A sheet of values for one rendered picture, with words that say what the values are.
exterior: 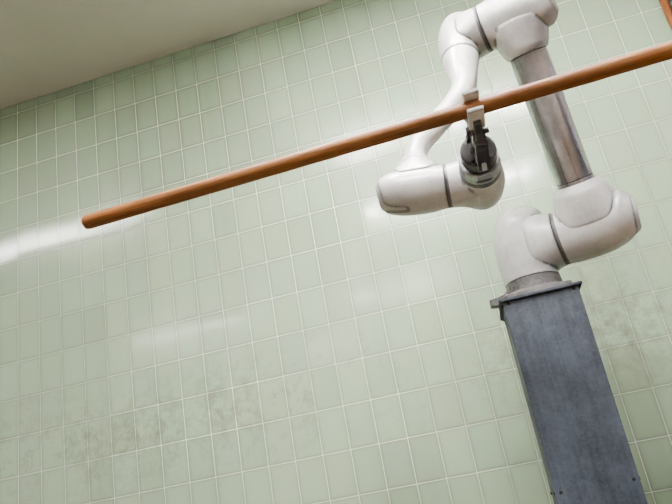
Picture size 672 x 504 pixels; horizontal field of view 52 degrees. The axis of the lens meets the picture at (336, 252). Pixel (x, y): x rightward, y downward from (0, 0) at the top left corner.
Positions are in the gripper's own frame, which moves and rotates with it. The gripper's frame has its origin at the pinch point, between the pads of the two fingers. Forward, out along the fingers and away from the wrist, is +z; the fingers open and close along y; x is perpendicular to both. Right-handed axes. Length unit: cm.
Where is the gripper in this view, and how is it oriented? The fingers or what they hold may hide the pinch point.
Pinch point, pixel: (473, 109)
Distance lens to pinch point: 132.6
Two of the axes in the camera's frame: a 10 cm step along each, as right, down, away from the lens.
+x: -9.6, 2.4, 1.6
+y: 1.7, 9.2, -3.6
